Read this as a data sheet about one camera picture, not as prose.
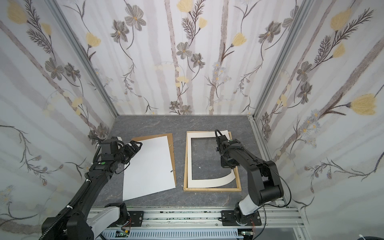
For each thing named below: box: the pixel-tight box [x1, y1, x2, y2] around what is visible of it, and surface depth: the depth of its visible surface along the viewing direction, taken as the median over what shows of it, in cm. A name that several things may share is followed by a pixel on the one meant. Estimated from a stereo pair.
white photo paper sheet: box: [123, 135, 176, 202], surface depth 88 cm
